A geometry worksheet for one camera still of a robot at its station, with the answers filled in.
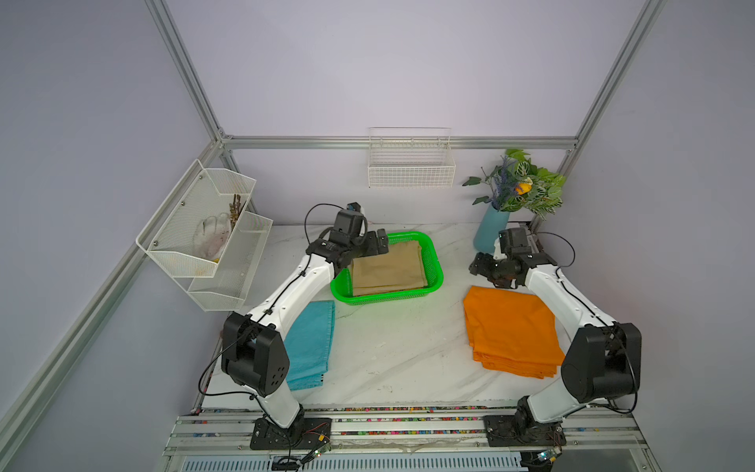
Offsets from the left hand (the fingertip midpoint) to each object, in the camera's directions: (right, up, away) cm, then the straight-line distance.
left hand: (371, 243), depth 85 cm
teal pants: (-19, -31, +1) cm, 36 cm away
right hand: (+33, -9, +5) cm, 35 cm away
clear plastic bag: (-42, +2, -9) cm, 43 cm away
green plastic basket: (-11, -15, +17) cm, 25 cm away
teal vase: (+41, +8, +16) cm, 45 cm away
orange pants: (+43, -27, +3) cm, 51 cm away
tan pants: (+10, -8, +16) cm, 20 cm away
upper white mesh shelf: (-49, +3, -8) cm, 49 cm away
